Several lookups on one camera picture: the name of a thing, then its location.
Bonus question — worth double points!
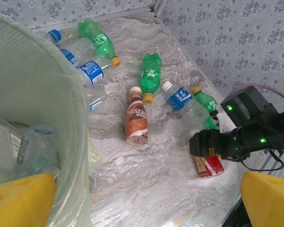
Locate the purple cable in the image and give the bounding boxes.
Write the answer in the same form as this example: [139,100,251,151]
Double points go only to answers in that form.
[250,82,284,105]

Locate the thin black cable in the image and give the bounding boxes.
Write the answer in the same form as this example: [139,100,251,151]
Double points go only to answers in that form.
[241,148,284,171]

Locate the aluminium frame post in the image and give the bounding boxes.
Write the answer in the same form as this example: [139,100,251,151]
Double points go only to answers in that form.
[149,0,168,14]

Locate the blue label clear bottle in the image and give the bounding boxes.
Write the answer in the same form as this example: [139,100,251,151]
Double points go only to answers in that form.
[76,55,113,87]

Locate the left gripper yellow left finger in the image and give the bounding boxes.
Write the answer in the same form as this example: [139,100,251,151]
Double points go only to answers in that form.
[0,173,57,227]

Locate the red yellow label bottle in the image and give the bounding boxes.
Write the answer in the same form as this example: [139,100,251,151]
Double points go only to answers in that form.
[193,155,225,179]

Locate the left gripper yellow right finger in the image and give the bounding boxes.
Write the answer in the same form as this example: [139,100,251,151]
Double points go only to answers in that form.
[240,172,284,227]

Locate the brown coffee bottle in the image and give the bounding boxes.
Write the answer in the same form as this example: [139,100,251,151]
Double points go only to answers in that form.
[124,86,149,145]

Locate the green bottle orange cap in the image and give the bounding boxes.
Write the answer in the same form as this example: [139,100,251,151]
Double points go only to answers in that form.
[77,17,122,66]

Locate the blue label bottle white cap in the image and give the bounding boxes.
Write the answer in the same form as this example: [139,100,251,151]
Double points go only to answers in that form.
[59,37,97,69]

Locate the blue label bottle Chinese print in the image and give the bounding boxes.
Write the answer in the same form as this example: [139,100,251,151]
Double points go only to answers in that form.
[161,80,213,130]

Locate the clear bottle pale label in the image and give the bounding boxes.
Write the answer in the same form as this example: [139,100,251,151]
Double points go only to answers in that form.
[86,85,108,114]

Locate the large clear water bottle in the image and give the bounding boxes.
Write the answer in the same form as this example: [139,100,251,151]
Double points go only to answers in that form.
[14,124,60,178]

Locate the green mesh plastic bin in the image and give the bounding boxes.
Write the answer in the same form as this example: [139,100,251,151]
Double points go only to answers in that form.
[0,9,102,227]

